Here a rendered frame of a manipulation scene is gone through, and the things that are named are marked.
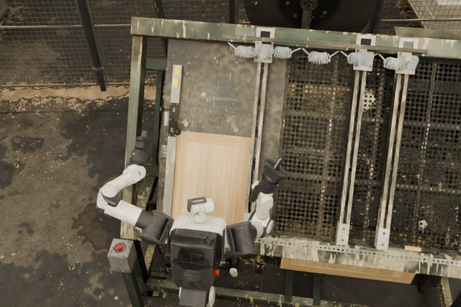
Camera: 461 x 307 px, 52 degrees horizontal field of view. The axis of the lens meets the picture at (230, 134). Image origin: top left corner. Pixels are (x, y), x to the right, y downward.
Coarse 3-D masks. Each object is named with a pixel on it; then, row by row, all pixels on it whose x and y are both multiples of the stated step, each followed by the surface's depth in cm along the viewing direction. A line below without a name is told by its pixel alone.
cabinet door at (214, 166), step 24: (192, 144) 277; (216, 144) 276; (240, 144) 274; (192, 168) 279; (216, 168) 277; (240, 168) 275; (192, 192) 280; (216, 192) 278; (240, 192) 277; (216, 216) 280; (240, 216) 278
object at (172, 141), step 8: (176, 88) 273; (176, 96) 273; (168, 136) 276; (176, 136) 276; (168, 144) 276; (176, 144) 278; (168, 152) 277; (168, 160) 277; (168, 168) 278; (168, 176) 278; (168, 184) 279; (168, 192) 279; (168, 200) 279; (168, 208) 280
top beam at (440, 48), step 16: (144, 32) 266; (160, 32) 265; (176, 32) 264; (192, 32) 263; (208, 32) 262; (224, 32) 261; (240, 32) 260; (256, 32) 260; (288, 32) 258; (304, 32) 257; (320, 32) 256; (336, 32) 255; (304, 48) 263; (320, 48) 257; (336, 48) 256; (352, 48) 255; (432, 48) 251; (448, 48) 250
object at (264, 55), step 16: (272, 32) 258; (256, 48) 259; (272, 48) 258; (256, 80) 265; (256, 96) 265; (256, 112) 266; (256, 128) 271; (256, 144) 271; (256, 160) 269; (256, 176) 270
